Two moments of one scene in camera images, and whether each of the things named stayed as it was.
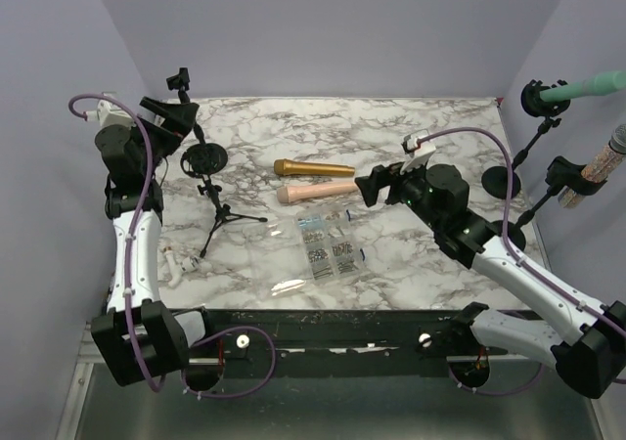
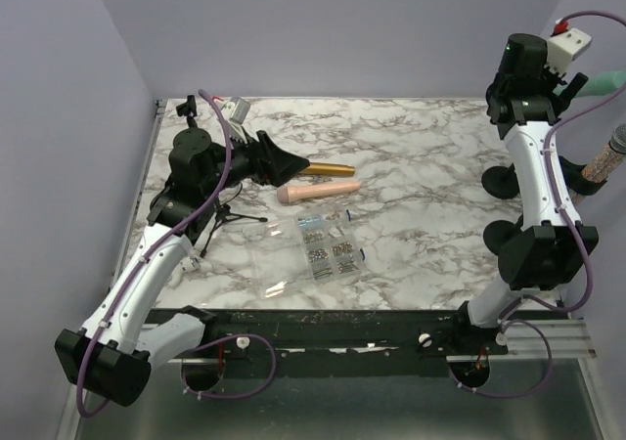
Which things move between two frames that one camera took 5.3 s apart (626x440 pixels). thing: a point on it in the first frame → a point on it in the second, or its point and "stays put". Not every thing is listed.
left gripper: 177,124 → 268,162
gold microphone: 288,167 stays put
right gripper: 381,176 → 554,79
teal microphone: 598,85 stays put
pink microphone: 287,194 stays put
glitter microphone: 600,167 stays put
